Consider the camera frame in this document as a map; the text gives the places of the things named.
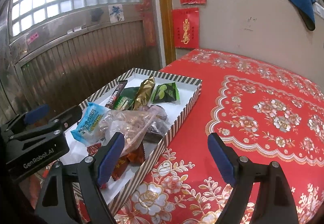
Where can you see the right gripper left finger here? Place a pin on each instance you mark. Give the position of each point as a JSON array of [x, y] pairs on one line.
[[57, 202]]

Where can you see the wooden door frame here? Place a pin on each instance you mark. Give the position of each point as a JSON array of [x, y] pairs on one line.
[[166, 8]]

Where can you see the small green sachet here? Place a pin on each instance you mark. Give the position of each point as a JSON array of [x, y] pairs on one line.
[[122, 103]]

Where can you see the red floral tablecloth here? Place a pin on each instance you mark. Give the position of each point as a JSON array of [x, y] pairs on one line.
[[262, 112]]

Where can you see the green black snack packet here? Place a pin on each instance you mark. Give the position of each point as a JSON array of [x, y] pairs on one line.
[[166, 93]]

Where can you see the clear bag of nuts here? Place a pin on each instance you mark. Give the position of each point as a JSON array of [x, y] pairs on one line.
[[133, 124]]

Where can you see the light blue snack packet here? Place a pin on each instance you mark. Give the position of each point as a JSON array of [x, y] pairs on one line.
[[87, 131]]

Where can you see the lower red wall poster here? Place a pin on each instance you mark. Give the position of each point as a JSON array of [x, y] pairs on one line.
[[186, 28]]

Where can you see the gold foil snack bag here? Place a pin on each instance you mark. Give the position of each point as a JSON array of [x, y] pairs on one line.
[[143, 95]]

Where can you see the striped white tray box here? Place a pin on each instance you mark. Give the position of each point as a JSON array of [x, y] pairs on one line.
[[189, 89]]

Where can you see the dark green snack packet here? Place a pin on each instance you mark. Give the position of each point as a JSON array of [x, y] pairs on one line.
[[130, 93]]

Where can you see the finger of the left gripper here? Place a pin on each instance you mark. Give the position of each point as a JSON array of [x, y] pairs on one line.
[[20, 122], [62, 122]]

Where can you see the bag of red dates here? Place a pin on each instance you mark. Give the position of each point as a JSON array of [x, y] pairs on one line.
[[158, 128]]

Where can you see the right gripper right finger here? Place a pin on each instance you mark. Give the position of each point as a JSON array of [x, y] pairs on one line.
[[275, 202]]

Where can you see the Nescafe coffee stick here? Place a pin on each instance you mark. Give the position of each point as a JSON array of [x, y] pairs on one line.
[[116, 93]]

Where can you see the dark red snack packet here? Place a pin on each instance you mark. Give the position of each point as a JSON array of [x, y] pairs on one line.
[[134, 158]]

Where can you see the metal door panel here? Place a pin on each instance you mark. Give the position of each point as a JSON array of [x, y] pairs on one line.
[[64, 61]]

